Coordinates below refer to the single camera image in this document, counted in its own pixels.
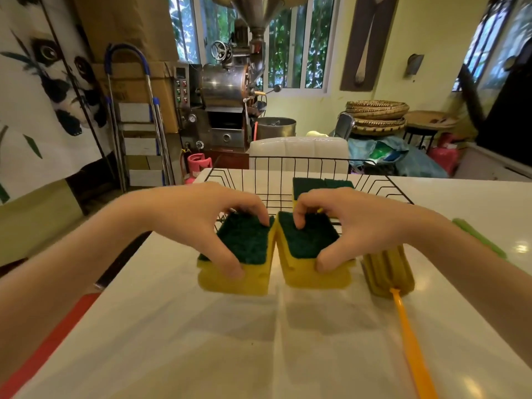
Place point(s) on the person's left hand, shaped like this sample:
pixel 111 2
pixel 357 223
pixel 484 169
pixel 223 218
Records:
pixel 187 211

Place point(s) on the person's right hand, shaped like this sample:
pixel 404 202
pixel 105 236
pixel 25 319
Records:
pixel 365 220

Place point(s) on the person's right thumb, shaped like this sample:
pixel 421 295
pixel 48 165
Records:
pixel 332 257

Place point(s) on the person's left thumb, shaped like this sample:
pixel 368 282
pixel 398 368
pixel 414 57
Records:
pixel 226 261

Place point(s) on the yellow green scrub sponge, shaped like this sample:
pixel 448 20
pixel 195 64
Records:
pixel 245 240
pixel 305 240
pixel 316 184

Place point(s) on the person's right forearm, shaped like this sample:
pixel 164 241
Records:
pixel 486 261

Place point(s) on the person's left forearm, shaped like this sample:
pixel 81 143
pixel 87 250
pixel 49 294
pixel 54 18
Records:
pixel 70 261

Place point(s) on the pink gas cylinder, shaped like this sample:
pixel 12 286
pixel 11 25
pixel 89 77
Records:
pixel 198 164

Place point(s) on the metal bucket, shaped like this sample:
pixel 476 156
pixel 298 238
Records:
pixel 276 127

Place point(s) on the blue steel stepladder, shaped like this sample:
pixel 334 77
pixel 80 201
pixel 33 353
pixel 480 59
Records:
pixel 143 141

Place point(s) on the green plastic stick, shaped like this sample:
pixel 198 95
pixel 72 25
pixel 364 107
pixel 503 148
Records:
pixel 478 236

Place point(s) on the stack of woven trays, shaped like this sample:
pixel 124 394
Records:
pixel 376 116

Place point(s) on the black round stool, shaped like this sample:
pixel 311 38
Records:
pixel 419 137

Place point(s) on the round woven tray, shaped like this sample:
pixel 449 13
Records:
pixel 430 119

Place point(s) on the steel coffee roaster machine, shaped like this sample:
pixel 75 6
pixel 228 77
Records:
pixel 224 87

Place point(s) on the white framed window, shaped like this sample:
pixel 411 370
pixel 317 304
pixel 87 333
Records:
pixel 303 45

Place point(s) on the stack of cardboard boxes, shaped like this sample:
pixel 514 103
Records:
pixel 137 37

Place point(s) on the panda print cloth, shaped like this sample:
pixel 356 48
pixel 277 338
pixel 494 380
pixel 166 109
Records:
pixel 37 99

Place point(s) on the barred side window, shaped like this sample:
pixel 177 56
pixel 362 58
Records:
pixel 486 37

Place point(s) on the grey wall lamp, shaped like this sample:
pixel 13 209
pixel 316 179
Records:
pixel 414 64

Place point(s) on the spoon wall picture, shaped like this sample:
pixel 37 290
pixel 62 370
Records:
pixel 368 41

